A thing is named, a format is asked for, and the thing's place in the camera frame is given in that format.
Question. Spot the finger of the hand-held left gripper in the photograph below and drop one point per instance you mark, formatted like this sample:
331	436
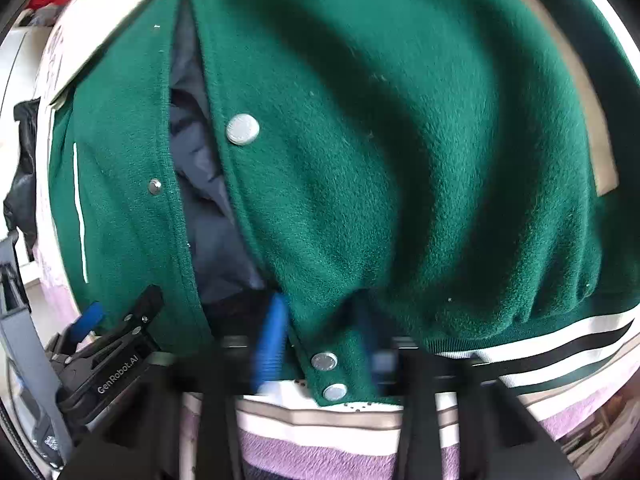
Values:
144	317
89	321

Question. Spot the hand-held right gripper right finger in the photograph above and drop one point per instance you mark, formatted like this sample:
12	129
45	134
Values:
381	360

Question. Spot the green varsity jacket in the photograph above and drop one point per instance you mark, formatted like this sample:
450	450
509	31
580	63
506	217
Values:
380	150

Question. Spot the white and purple bed blanket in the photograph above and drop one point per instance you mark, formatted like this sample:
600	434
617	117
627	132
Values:
310	460

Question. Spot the black cloth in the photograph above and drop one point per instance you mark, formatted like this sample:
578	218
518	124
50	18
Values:
22	185

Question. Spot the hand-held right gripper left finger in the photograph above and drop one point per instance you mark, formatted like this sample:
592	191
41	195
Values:
271	340

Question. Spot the grey bar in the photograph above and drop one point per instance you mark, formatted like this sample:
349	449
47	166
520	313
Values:
27	340

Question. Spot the pile of mixed things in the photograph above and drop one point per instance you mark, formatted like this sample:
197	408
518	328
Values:
600	430

